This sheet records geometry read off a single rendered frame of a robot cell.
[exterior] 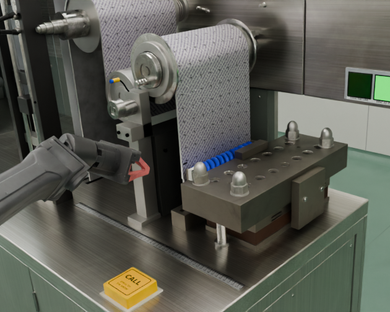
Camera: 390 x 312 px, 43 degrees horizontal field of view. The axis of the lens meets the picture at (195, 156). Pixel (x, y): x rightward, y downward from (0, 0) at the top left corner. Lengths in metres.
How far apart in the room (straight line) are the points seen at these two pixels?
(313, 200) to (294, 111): 3.08
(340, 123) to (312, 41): 2.81
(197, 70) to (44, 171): 0.45
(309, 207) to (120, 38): 0.58
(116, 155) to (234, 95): 0.36
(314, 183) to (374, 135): 2.79
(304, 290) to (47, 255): 0.54
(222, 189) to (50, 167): 0.38
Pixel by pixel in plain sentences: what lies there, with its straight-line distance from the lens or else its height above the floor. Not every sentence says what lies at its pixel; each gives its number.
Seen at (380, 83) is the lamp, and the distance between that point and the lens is 1.10.
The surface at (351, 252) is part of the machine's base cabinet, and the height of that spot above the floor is 0.78.
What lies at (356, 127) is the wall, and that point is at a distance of 3.90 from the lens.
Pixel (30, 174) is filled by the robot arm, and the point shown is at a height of 1.20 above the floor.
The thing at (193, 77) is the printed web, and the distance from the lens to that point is 1.04.
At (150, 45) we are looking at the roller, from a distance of 1.02.
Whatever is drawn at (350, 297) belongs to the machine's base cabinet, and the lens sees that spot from 1.34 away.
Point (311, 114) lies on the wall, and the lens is 4.07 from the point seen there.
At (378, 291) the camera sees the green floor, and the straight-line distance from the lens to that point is 2.48.
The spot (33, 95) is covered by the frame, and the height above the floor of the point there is 1.18.
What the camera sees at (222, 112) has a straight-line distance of 1.12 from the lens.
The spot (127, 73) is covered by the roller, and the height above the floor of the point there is 1.23.
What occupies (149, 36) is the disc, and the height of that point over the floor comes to 1.32.
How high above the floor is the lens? 1.45
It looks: 21 degrees down
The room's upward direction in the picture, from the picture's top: 4 degrees counter-clockwise
